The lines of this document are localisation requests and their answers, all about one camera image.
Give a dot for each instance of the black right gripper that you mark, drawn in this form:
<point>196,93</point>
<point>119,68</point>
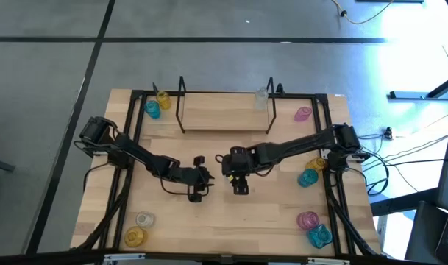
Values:
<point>244,163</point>

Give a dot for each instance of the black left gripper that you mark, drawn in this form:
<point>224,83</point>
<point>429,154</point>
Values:
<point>188,176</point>

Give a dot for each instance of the clear glass vase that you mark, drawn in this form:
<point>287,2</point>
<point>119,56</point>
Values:
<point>145,219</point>
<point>261,98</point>

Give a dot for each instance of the teal ringed glass vase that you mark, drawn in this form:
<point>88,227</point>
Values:
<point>307,178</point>

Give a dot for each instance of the small teal glass jar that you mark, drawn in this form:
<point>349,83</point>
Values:
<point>152,109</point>

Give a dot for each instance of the yellow glass vase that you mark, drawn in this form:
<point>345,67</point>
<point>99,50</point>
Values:
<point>316,163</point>

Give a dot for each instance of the yellow ribbed glass jar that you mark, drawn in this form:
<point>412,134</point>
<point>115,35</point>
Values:
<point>163,100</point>

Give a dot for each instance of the tall pink ribbed glass bottle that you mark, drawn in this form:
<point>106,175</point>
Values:
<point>303,114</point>

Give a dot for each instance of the yellow diamond-textured glass bottle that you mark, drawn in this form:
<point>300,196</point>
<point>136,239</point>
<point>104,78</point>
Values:
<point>135,237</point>

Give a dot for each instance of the pink ringed glass vase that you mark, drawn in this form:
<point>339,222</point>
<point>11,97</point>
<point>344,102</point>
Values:
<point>307,220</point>

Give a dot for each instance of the tall teal textured glass bottle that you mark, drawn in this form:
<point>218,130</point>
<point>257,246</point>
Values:
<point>319,236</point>

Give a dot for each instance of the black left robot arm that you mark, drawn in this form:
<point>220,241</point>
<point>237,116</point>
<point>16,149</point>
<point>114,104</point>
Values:
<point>135,151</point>

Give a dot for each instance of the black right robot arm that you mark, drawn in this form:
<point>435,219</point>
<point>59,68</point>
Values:
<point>301,143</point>

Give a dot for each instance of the silver aluminium profile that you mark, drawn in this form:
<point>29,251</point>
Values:
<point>124,256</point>
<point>326,261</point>

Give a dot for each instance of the small black plug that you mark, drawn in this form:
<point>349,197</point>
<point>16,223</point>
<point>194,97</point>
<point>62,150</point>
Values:
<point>388,132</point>

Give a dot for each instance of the black desk foot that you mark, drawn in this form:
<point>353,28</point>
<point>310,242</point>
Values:
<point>422,94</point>
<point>404,204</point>

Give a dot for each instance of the wooden shelf with black frame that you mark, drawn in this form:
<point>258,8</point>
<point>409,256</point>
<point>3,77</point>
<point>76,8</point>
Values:
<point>223,114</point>

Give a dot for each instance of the black aluminium table frame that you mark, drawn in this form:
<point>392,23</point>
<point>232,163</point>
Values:
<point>137,95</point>

